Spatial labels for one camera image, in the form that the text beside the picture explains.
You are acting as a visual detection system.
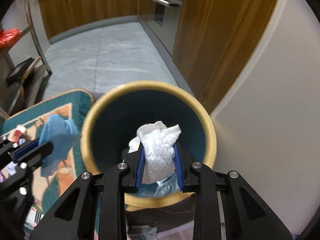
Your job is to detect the white refrigerator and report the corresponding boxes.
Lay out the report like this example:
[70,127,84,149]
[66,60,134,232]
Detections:
[211,0,319,235]

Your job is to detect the teal orange patterned cushion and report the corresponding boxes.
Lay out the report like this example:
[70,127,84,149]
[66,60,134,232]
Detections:
[1,89,94,233]

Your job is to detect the wooden kitchen cabinets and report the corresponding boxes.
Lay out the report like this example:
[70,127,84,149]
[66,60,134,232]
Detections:
[38,0,277,112]

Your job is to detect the black box on shelf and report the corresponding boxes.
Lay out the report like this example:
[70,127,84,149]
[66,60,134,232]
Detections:
[5,57,34,86]

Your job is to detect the red plastic bag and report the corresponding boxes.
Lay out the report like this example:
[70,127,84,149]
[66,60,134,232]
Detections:
[0,28,21,50]

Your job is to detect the stainless steel built-in oven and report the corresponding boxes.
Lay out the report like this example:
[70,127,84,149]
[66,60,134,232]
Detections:
[139,0,183,54]

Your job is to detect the blue face mask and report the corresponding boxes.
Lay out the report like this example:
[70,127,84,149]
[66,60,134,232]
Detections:
[39,114,80,177]

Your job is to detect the stainless steel shelf rack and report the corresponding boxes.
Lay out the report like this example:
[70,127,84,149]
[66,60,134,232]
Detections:
[1,0,52,119]

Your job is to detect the white paper tissue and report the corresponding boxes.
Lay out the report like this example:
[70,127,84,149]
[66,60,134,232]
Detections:
[129,121,181,184]

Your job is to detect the white medicine box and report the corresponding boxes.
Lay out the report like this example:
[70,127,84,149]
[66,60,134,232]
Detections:
[24,204,45,230]

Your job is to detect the white wet wipes pack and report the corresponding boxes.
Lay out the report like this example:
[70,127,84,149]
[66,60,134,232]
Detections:
[135,173,180,198]

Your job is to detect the teal trash bin yellow rim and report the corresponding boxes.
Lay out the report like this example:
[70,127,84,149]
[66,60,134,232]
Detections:
[80,80,218,209]

